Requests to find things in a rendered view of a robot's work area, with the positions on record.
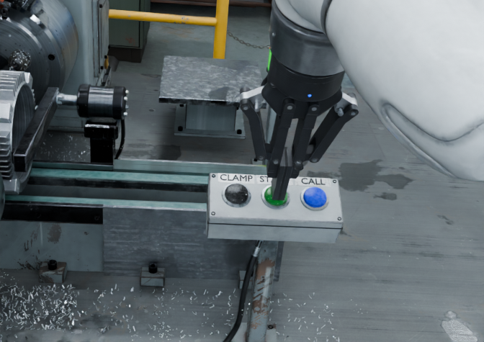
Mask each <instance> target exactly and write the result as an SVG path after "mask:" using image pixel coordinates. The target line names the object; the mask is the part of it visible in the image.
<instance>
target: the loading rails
mask: <svg viewBox="0 0 484 342"><path fill-rule="evenodd" d="M211 173H213V174H248V175H265V176H267V174H266V165H253V164H238V163H209V162H194V161H165V160H150V159H134V158H115V159H114V163H97V162H81V161H52V160H36V159H33V161H32V170H31V174H30V177H29V181H28V182H27V184H26V187H25V188H24V189H23V191H22V192H19V194H18V195H16V194H5V202H4V211H3V214H2V217H1V220H0V269H28V270H39V272H38V281H39V283H59V284H62V283H64V280H65V277H66V273H67V271H93V272H104V276H139V277H140V286H150V287H155V286H157V287H163V286H164V285H165V278H185V279H228V280H238V288H239V289H242V286H243V280H244V277H245V274H246V270H247V267H248V263H249V261H250V258H251V254H252V252H253V250H254V246H255V245H256V242H257V240H239V239H219V238H207V237H206V222H207V186H208V177H209V174H211Z"/></svg>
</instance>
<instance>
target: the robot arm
mask: <svg viewBox="0 0 484 342"><path fill-rule="evenodd" d="M269 41H270V50H271V52H272V56H271V60H270V64H269V72H268V74H267V76H266V78H264V79H263V81H262V82H261V87H259V88H257V89H253V90H250V88H249V87H243V88H241V89H240V108H241V110H242V111H243V113H244V114H245V115H246V116H247V117H248V122H249V126H250V130H251V137H252V140H253V144H254V151H255V155H256V159H257V160H259V161H263V160H265V159H267V160H268V161H267V165H266V174H267V176H268V178H272V200H283V201H284V199H285V196H286V193H287V188H288V184H289V181H290V179H296V178H297V177H298V176H299V172H300V171H301V170H303V169H304V166H303V162H305V161H310V162H311V163H317V162H319V160H320V159H321V157H322V156H323V154H324V153H325V152H326V151H327V149H328V147H329V146H330V144H332V142H333V140H334V139H335V137H336V136H337V135H338V133H339V132H340V130H341V129H342V127H343V126H344V125H345V123H347V122H348V121H349V120H351V119H352V118H353V117H355V116H357V115H358V114H359V110H358V105H357V97H356V94H354V93H348V94H345V93H344V92H342V91H341V83H342V81H343V78H344V74H345V72H346V74H347V76H348V77H349V79H350V80H351V82H352V83H353V85H354V87H355V88H356V90H357V91H358V92H359V93H360V95H361V96H362V98H363V99H364V100H365V101H366V103H367V104H368V105H369V107H370V108H371V110H372V111H373V112H374V113H375V114H376V115H377V117H378V118H379V119H380V121H381V122H382V123H383V125H384V126H386V128H387V129H388V130H389V131H390V132H391V133H392V134H393V135H394V136H395V138H396V139H397V140H398V141H399V142H400V143H401V144H402V145H403V146H405V147H406V148H407V149H408V150H409V151H410V152H412V154H413V155H415V156H416V157H417V158H418V159H420V160H421V161H422V162H424V163H425V164H426V165H428V166H430V167H431V168H433V169H434V170H436V171H438V172H440V173H442V174H444V175H446V176H448V177H451V178H453V179H463V180H471V181H484V0H272V12H271V16H270V28H269ZM263 99H265V100H266V102H267V103H268V104H269V106H270V107H271V108H272V109H273V110H274V111H275V113H276V114H277V115H276V119H275V123H274V129H273V133H272V139H271V141H269V144H268V143H266V141H265V136H264V128H263V124H262V119H261V112H260V108H261V107H262V100H263ZM330 108H331V109H330ZM328 109H330V111H329V112H328V114H327V115H326V117H325V118H324V120H323V121H322V123H321V124H320V126H319V127H318V129H317V130H316V131H315V133H314V135H313V136H312V138H311V139H310V135H311V132H312V129H314V127H315V121H316V119H317V117H318V116H320V115H321V114H323V113H324V112H325V111H327V110H328ZM297 118H298V122H297V127H296V131H295V136H294V140H293V143H292V147H285V143H286V139H287V134H288V130H289V128H290V126H291V123H292V119H297ZM309 140H310V141H309Z"/></svg>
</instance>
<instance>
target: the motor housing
mask: <svg viewBox="0 0 484 342"><path fill-rule="evenodd" d="M33 91H34V89H31V87H30V85H29V84H28V83H27V82H26V79H25V74H24V72H21V71H0V102H1V103H10V104H11V105H12V106H13V108H14V112H13V118H12V123H0V172H1V176H2V179H3V181H11V180H12V179H17V180H18V181H19V182H20V187H19V192H22V191H23V189H24V188H25V187H26V184H27V182H28V181H29V177H30V174H31V170H32V164H31V166H30V168H29V170H28V172H15V171H14V164H13V163H12V153H11V151H12V149H13V148H17V146H18V144H19V142H20V140H21V138H22V136H23V135H24V132H25V130H26V129H27V126H28V124H29V123H30V121H31V119H32V117H33V115H34V113H35V98H34V95H35V94H33Z"/></svg>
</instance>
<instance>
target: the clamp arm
mask: <svg viewBox="0 0 484 342"><path fill-rule="evenodd" d="M59 94H60V95H62V94H63V93H60V92H59V88H58V87H48V89H47V91H46V92H45V95H44V96H43V98H42V100H41V102H40V104H39V106H36V107H35V113H34V115H33V117H32V119H31V121H30V123H29V124H28V126H27V129H26V130H25V132H24V135H23V136H22V138H21V140H20V142H19V144H18V146H17V148H13V149H12V151H11V153H12V163H13V164H14V171H15V172H28V170H29V168H30V166H31V164H32V161H33V159H34V157H35V155H36V153H37V150H38V148H39V147H40V144H41V142H42V139H43V138H44V136H45V133H46V131H47V129H48V127H49V125H50V122H51V120H52V118H53V116H54V114H55V111H56V109H57V108H58V107H59V106H63V105H58V104H62V102H58V99H62V96H58V95H59Z"/></svg>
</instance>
